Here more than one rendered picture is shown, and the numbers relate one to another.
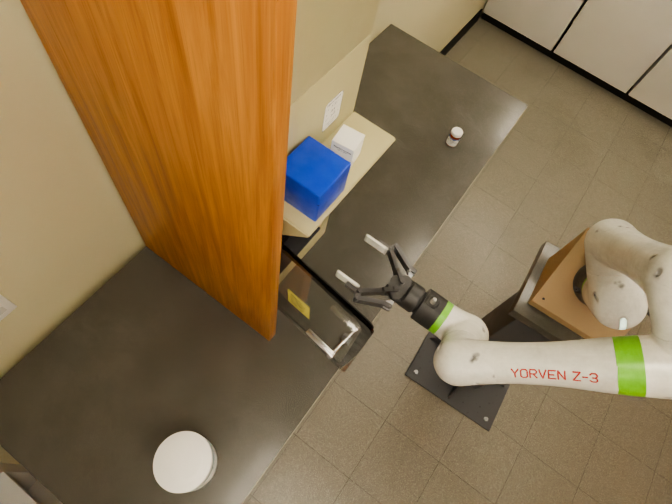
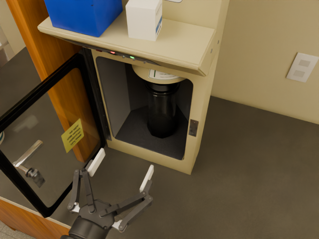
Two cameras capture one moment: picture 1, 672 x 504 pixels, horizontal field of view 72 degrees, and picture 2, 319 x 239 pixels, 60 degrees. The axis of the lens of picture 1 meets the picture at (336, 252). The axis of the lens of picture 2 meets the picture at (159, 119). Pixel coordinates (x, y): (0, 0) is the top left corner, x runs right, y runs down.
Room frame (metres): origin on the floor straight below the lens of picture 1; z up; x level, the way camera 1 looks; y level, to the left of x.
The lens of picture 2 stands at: (0.65, -0.40, 1.80)
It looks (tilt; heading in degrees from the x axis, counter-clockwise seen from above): 51 degrees down; 91
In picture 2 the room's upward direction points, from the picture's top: straight up
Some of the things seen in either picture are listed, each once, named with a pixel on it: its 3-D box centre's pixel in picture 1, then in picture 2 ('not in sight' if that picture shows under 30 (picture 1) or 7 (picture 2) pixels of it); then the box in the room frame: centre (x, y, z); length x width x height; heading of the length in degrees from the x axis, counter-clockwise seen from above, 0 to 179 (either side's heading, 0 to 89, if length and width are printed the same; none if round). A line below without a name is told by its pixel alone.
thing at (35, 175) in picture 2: not in sight; (36, 178); (0.35, -0.09, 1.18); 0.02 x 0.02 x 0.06; 62
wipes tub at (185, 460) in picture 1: (187, 462); not in sight; (-0.01, 0.20, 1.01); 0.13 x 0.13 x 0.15
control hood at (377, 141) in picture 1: (330, 181); (127, 49); (0.58, 0.06, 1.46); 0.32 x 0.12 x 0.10; 159
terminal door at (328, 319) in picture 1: (312, 311); (61, 142); (0.38, 0.01, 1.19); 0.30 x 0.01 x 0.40; 62
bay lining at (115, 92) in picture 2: not in sight; (160, 87); (0.65, 0.23, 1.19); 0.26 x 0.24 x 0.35; 159
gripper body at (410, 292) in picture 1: (403, 291); (94, 222); (0.51, -0.20, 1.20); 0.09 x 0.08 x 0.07; 70
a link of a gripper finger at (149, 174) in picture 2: (375, 244); (146, 179); (0.62, -0.10, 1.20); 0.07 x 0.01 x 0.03; 70
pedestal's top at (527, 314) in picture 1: (569, 301); not in sight; (0.78, -0.81, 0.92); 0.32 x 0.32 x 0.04; 72
